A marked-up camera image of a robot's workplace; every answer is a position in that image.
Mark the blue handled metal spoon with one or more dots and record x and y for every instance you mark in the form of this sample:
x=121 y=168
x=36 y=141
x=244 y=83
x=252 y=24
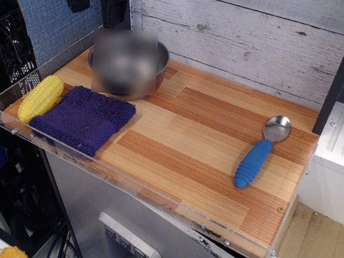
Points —
x=275 y=130

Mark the white toy sink counter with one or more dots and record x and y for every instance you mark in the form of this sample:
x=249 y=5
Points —
x=322 y=186

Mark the yellow object bottom left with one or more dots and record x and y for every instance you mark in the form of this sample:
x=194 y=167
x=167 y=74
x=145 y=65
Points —
x=12 y=252

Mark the black plastic crate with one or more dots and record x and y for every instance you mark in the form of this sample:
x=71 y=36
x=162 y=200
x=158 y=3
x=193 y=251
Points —
x=16 y=52

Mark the yellow toy corn cob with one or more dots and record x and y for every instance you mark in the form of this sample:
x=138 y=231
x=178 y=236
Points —
x=41 y=98

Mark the clear acrylic table guard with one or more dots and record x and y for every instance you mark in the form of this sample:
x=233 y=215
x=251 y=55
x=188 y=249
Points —
x=181 y=150

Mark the stainless steel toy fridge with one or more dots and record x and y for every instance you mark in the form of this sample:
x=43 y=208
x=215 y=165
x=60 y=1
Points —
x=85 y=196

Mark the stainless steel bowl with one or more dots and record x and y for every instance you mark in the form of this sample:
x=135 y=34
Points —
x=129 y=68

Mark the purple towel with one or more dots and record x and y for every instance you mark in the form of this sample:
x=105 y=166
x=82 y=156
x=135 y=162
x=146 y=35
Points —
x=84 y=120

